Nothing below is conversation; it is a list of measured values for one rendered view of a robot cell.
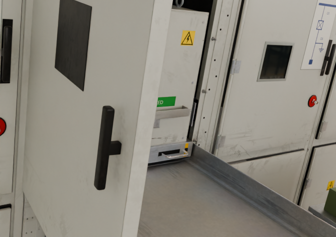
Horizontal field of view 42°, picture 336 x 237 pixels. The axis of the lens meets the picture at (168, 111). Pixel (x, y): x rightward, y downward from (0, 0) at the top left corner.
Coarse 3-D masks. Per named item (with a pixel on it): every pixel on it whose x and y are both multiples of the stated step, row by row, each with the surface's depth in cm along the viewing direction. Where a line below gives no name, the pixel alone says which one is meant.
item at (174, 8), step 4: (172, 8) 139; (176, 8) 147; (180, 8) 150; (184, 8) 153; (188, 12) 142; (192, 12) 143; (196, 12) 144; (200, 12) 145; (204, 12) 146; (208, 12) 147; (204, 36) 150; (196, 80) 154; (188, 124) 159
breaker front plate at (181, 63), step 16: (176, 16) 140; (192, 16) 144; (176, 32) 142; (176, 48) 144; (192, 48) 148; (176, 64) 147; (192, 64) 151; (160, 80) 145; (176, 80) 149; (192, 80) 153; (160, 96) 147; (176, 96) 151; (192, 96) 156; (160, 128) 152; (176, 128) 156
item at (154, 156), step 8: (160, 144) 154; (168, 144) 155; (176, 144) 157; (192, 144) 162; (152, 152) 152; (160, 152) 154; (168, 152) 156; (176, 152) 159; (152, 160) 153; (160, 160) 155
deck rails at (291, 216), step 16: (192, 160) 164; (208, 160) 157; (208, 176) 153; (224, 176) 151; (240, 176) 145; (240, 192) 145; (256, 192) 140; (272, 192) 135; (256, 208) 136; (272, 208) 135; (288, 208) 130; (288, 224) 130; (304, 224) 126; (320, 224) 122
